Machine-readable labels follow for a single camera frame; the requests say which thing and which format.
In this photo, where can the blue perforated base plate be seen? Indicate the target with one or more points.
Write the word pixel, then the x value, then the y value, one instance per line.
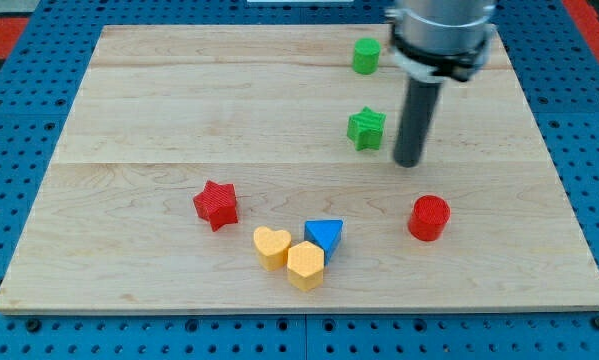
pixel 558 73

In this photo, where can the blue triangle block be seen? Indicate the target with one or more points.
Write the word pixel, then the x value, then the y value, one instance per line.
pixel 325 234

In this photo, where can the yellow hexagon block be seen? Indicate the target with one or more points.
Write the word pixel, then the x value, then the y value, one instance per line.
pixel 305 266

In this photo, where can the yellow heart block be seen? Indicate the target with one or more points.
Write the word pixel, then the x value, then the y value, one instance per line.
pixel 271 247

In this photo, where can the red star block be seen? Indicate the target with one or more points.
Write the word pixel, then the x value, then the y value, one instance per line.
pixel 217 204

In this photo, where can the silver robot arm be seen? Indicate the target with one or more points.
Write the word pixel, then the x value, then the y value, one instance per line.
pixel 432 41

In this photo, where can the green star block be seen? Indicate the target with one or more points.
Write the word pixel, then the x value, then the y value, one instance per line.
pixel 365 129

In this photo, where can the green cylinder block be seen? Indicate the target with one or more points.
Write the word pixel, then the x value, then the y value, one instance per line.
pixel 366 56

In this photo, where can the light wooden board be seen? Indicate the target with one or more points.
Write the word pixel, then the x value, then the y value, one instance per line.
pixel 163 109

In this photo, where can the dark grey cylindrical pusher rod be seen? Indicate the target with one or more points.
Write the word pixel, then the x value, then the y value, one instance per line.
pixel 416 117

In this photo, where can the red cylinder block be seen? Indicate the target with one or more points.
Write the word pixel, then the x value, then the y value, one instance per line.
pixel 429 216

